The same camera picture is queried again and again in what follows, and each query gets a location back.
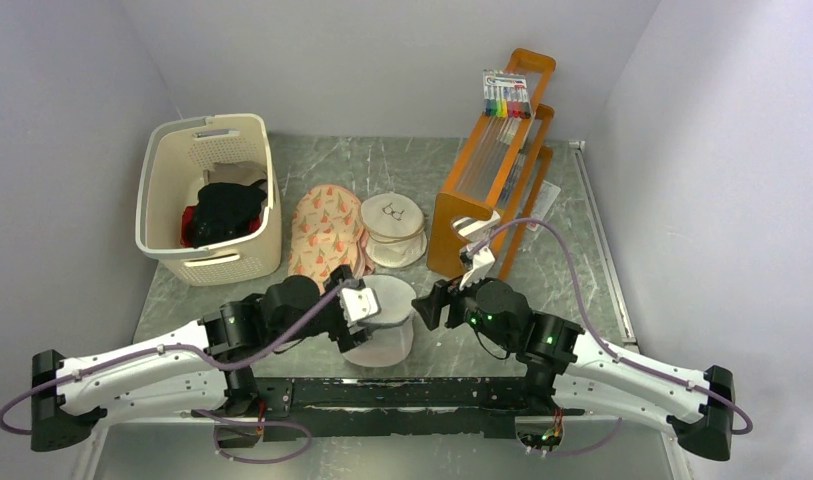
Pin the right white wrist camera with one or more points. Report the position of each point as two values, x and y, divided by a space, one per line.
476 256

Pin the orange wooden rack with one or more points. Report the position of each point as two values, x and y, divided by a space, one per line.
500 167

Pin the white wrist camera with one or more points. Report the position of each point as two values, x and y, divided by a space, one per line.
476 256
359 304

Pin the white mesh laundry bag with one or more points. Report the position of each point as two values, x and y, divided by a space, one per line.
392 330

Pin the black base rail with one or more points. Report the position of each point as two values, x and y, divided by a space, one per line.
364 407

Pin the coloured marker pen pack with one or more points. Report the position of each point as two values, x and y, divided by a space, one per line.
505 95

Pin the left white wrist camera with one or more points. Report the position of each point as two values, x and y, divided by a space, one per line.
359 304

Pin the red garment in basket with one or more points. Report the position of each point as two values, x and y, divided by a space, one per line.
195 235

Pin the floral peach laundry bag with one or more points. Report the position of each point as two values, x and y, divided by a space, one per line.
326 233

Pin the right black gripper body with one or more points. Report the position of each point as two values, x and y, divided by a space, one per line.
451 294

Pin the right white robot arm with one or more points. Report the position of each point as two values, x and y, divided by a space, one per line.
568 368

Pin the cream plastic laundry basket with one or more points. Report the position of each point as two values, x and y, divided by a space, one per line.
181 158

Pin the white paper leaflet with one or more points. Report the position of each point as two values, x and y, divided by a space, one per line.
547 195

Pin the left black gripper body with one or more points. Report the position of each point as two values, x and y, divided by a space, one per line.
331 319

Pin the cream glasses-print laundry bag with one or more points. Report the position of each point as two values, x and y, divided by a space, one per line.
397 230

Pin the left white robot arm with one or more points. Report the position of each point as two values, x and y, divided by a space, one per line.
202 365

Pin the black garment in basket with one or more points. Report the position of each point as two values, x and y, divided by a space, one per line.
224 205

